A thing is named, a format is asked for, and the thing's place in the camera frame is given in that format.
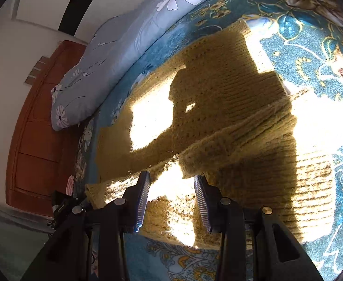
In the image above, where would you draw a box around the light blue daisy quilt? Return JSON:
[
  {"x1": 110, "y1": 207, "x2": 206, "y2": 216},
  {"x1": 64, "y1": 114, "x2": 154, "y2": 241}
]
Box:
[{"x1": 51, "y1": 0, "x2": 206, "y2": 131}]

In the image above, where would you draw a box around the brown wooden door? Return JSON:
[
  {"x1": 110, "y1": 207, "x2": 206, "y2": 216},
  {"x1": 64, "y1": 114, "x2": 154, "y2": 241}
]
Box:
[{"x1": 5, "y1": 41, "x2": 86, "y2": 217}]

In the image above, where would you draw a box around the teal floral blanket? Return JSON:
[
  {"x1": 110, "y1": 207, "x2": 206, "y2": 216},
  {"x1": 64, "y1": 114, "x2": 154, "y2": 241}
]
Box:
[{"x1": 74, "y1": 0, "x2": 343, "y2": 280}]

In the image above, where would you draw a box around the mustard yellow knitted sweater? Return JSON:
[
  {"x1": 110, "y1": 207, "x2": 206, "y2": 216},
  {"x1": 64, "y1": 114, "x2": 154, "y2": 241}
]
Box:
[{"x1": 86, "y1": 20, "x2": 335, "y2": 249}]

